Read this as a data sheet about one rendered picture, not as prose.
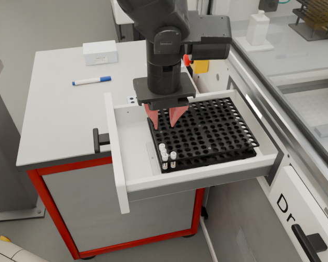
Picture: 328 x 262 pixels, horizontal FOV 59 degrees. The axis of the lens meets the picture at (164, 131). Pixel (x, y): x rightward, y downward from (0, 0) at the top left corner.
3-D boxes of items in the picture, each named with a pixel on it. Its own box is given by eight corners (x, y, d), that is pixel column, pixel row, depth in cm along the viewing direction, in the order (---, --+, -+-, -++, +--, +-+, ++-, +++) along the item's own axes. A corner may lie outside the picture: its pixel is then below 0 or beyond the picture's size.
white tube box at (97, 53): (85, 66, 113) (83, 54, 109) (85, 54, 119) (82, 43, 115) (118, 62, 115) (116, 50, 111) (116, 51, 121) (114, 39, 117)
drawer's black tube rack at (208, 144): (161, 180, 65) (161, 161, 60) (147, 127, 77) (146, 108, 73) (253, 163, 68) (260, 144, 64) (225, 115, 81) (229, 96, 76)
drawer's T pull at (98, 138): (95, 155, 62) (93, 151, 61) (93, 131, 67) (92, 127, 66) (112, 152, 62) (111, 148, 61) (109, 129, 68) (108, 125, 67)
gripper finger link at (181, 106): (187, 134, 56) (190, 96, 50) (150, 140, 55) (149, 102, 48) (177, 112, 61) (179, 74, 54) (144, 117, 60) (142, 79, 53)
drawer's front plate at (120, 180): (122, 215, 61) (115, 185, 53) (109, 123, 81) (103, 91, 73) (129, 213, 61) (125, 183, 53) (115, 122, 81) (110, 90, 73)
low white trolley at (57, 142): (75, 271, 131) (15, 165, 78) (74, 166, 174) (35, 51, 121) (198, 243, 140) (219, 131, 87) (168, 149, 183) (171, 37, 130)
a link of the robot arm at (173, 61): (144, 14, 45) (145, 31, 41) (188, 13, 45) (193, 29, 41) (146, 54, 50) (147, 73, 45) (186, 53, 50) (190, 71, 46)
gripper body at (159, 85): (196, 100, 51) (200, 64, 45) (138, 108, 49) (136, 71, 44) (186, 79, 55) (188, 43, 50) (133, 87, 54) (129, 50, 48)
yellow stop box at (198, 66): (192, 75, 94) (194, 55, 89) (187, 63, 99) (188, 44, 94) (207, 73, 95) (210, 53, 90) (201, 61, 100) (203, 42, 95)
